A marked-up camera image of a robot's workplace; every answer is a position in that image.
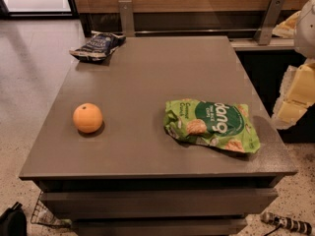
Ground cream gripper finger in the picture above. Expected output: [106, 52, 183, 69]
[272, 101, 307, 130]
[281, 59, 315, 108]

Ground green rice chip bag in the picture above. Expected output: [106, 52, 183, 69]
[163, 98, 260, 153]

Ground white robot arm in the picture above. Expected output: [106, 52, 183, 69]
[272, 0, 315, 130]

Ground blue chip bag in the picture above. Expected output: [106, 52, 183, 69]
[69, 32, 126, 62]

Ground black bag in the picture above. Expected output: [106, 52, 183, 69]
[0, 202, 27, 236]

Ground black white striped tool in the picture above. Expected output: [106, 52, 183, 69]
[260, 212, 312, 236]

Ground grey drawer cabinet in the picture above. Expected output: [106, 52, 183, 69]
[20, 36, 295, 236]

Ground orange fruit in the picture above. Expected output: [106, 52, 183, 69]
[73, 103, 103, 134]

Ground metal rail shelf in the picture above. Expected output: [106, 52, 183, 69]
[134, 29, 296, 52]

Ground right metal bracket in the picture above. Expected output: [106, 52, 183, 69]
[254, 0, 285, 45]

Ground metal bracket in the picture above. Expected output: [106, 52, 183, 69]
[118, 0, 135, 37]
[254, 0, 285, 45]

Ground left metal bracket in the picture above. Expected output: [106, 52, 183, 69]
[118, 0, 135, 37]

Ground wire basket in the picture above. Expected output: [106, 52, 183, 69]
[31, 192, 72, 229]

